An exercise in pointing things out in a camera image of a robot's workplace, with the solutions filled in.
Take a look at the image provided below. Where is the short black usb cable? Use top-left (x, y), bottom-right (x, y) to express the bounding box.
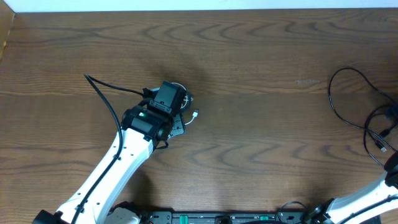
top-left (328, 67), bottom-right (398, 139)

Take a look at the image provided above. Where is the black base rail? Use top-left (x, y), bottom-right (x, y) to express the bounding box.
top-left (108, 200), bottom-right (383, 224)

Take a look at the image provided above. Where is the white usb cable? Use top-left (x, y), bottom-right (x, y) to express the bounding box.
top-left (172, 82), bottom-right (200, 126)

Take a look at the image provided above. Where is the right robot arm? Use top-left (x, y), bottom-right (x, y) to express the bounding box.
top-left (303, 153), bottom-right (397, 223)

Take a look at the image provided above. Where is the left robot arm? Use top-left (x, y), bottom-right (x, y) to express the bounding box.
top-left (33, 82), bottom-right (192, 223)

